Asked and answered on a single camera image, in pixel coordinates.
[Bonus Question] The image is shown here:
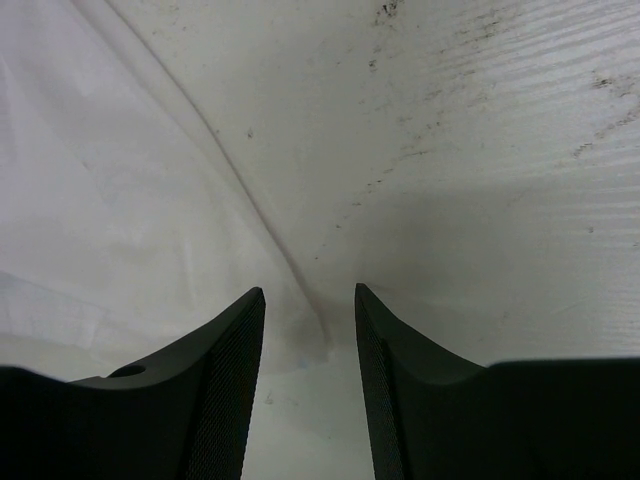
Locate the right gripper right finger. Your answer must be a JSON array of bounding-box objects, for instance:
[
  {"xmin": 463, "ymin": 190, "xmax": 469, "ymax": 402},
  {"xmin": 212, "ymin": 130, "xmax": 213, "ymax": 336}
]
[{"xmin": 354, "ymin": 284, "xmax": 639, "ymax": 479}]

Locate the white tank top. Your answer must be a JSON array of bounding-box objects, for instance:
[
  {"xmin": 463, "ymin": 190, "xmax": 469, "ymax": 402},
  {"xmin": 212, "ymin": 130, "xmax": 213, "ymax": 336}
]
[{"xmin": 1, "ymin": 1, "xmax": 328, "ymax": 380}]

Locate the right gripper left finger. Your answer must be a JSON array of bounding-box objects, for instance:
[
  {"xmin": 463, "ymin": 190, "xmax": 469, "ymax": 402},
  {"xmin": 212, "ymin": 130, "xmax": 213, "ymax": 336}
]
[{"xmin": 1, "ymin": 288, "xmax": 265, "ymax": 479}]

